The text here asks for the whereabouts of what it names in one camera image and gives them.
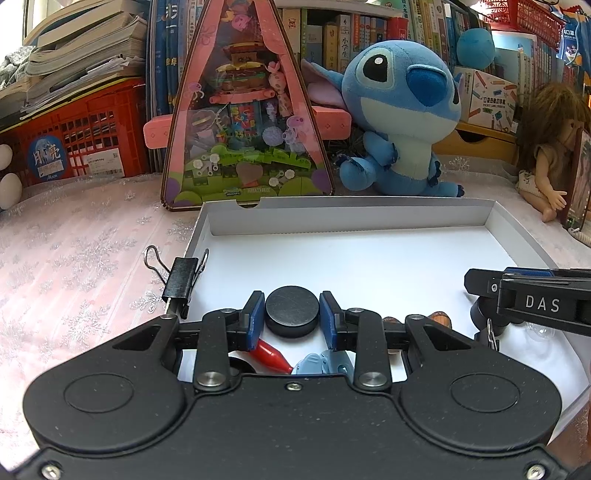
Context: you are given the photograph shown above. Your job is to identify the blue plastic clip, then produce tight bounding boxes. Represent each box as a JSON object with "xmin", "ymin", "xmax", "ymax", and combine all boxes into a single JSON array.
[{"xmin": 292, "ymin": 350, "xmax": 354, "ymax": 377}]

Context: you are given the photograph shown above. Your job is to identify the blue alien plush toy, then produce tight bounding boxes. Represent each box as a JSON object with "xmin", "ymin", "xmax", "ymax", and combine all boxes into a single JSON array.
[{"xmin": 302, "ymin": 39, "xmax": 465, "ymax": 199}]

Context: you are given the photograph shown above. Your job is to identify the black round cap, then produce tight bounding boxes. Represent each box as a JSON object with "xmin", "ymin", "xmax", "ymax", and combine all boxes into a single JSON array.
[{"xmin": 264, "ymin": 285, "xmax": 321, "ymax": 339}]

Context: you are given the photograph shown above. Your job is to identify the large black binder clip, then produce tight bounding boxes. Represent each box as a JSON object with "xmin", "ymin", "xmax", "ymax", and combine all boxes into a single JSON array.
[{"xmin": 470, "ymin": 295, "xmax": 511, "ymax": 353}]

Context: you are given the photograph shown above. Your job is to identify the pink snowflake tablecloth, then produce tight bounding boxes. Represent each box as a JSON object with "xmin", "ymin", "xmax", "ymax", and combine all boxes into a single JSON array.
[{"xmin": 0, "ymin": 157, "xmax": 591, "ymax": 444}]

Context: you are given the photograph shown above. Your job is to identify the tall blue books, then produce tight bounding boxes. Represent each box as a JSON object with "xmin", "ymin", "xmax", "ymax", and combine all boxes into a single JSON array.
[{"xmin": 148, "ymin": 0, "xmax": 205, "ymax": 163}]

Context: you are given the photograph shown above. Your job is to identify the pale blue books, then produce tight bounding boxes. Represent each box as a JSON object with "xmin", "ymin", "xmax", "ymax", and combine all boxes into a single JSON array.
[{"xmin": 494, "ymin": 32, "xmax": 562, "ymax": 94}]

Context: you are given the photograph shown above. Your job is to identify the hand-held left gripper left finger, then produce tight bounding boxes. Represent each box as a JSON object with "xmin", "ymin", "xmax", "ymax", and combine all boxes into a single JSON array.
[{"xmin": 113, "ymin": 291, "xmax": 266, "ymax": 393}]

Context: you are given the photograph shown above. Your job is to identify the red plastic basket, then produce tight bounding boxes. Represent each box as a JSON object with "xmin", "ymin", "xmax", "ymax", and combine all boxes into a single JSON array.
[{"xmin": 489, "ymin": 0, "xmax": 567, "ymax": 49}]

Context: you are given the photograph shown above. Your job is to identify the printed cardboard carton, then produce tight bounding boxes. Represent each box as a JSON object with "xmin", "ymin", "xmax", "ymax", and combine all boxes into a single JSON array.
[{"xmin": 455, "ymin": 66, "xmax": 519, "ymax": 136}]

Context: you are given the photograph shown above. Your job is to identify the red plastic crate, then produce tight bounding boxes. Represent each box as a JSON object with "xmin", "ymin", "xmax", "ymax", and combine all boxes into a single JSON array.
[{"xmin": 0, "ymin": 78, "xmax": 151, "ymax": 186}]

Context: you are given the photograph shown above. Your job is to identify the wooden drawer box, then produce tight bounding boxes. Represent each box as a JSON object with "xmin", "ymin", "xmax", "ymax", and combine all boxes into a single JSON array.
[{"xmin": 434, "ymin": 122, "xmax": 521, "ymax": 167}]

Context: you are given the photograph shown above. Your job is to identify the pink triangular block display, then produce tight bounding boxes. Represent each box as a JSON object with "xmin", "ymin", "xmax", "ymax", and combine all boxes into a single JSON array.
[{"xmin": 144, "ymin": 0, "xmax": 352, "ymax": 213}]

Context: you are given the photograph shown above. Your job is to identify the white cardboard box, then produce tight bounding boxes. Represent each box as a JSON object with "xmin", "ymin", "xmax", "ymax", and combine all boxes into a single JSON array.
[{"xmin": 177, "ymin": 196, "xmax": 591, "ymax": 444}]

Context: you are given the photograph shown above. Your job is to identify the brown-haired doll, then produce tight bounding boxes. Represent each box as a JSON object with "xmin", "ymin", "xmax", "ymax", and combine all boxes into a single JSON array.
[{"xmin": 515, "ymin": 83, "xmax": 591, "ymax": 223}]

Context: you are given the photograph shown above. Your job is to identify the blue ball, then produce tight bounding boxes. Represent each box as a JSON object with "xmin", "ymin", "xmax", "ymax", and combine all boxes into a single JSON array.
[{"xmin": 456, "ymin": 28, "xmax": 496, "ymax": 70}]

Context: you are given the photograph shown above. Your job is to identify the clear plastic cup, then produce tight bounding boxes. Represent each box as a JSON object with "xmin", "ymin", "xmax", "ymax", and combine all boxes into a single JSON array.
[{"xmin": 522, "ymin": 323, "xmax": 562, "ymax": 345}]

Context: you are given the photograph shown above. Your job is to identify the stack of worn books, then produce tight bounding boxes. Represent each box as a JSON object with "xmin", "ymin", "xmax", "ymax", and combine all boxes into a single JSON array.
[{"xmin": 0, "ymin": 0, "xmax": 149, "ymax": 126}]

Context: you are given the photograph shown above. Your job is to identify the red plastic capsule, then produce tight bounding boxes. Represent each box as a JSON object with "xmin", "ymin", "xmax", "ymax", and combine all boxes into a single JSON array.
[{"xmin": 252, "ymin": 339, "xmax": 294, "ymax": 374}]

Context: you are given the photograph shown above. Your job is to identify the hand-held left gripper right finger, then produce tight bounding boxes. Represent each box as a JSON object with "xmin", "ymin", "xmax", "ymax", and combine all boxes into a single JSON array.
[{"xmin": 320, "ymin": 291, "xmax": 483, "ymax": 393}]

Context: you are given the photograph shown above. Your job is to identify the blue hanging packet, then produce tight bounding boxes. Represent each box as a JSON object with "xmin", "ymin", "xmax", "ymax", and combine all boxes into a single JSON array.
[{"xmin": 556, "ymin": 9, "xmax": 591, "ymax": 71}]

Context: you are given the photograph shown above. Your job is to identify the row of shelf books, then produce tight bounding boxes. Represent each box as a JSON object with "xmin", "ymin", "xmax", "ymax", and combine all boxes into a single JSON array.
[{"xmin": 277, "ymin": 0, "xmax": 463, "ymax": 75}]

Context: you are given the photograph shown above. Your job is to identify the blue cat plush toy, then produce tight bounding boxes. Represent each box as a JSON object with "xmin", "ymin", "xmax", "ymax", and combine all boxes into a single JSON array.
[{"xmin": 0, "ymin": 144, "xmax": 23, "ymax": 211}]

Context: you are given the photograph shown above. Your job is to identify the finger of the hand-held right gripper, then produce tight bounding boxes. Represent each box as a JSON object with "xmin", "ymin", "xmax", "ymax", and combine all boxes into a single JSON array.
[{"xmin": 464, "ymin": 266, "xmax": 556, "ymax": 296}]

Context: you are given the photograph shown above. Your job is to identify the small black binder clip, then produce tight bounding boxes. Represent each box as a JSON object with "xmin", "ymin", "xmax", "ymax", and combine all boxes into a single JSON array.
[{"xmin": 144, "ymin": 246, "xmax": 210, "ymax": 320}]

